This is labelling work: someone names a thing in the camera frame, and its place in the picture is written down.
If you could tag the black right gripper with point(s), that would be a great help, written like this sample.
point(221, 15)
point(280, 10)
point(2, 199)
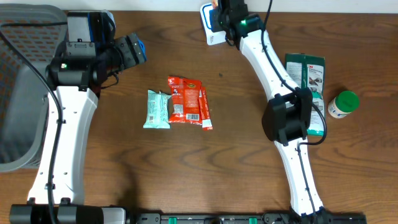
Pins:
point(214, 15)

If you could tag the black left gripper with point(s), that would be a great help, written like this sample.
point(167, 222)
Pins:
point(135, 50)

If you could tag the orange snack packet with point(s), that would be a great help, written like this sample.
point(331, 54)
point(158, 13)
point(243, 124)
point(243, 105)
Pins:
point(214, 3)

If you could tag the teal white snack packet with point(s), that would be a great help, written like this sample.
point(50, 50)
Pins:
point(157, 111)

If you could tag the red snack packet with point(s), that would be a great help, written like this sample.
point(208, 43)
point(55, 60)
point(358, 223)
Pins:
point(185, 98)

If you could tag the green white packet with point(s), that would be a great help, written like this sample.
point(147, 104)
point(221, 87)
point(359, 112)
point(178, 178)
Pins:
point(308, 71)

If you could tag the red stick sachet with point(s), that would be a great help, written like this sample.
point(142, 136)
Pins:
point(205, 113)

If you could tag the green lid seasoning jar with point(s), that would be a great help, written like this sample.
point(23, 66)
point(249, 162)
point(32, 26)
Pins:
point(343, 104)

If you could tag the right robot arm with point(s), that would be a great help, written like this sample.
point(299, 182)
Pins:
point(289, 108)

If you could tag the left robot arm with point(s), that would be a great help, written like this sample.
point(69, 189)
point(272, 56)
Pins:
point(74, 78)

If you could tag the white barcode scanner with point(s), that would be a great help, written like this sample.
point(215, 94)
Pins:
point(212, 38)

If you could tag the grey plastic mesh basket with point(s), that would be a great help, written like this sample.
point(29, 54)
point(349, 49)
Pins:
point(36, 33)

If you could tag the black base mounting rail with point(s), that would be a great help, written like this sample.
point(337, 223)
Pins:
point(267, 218)

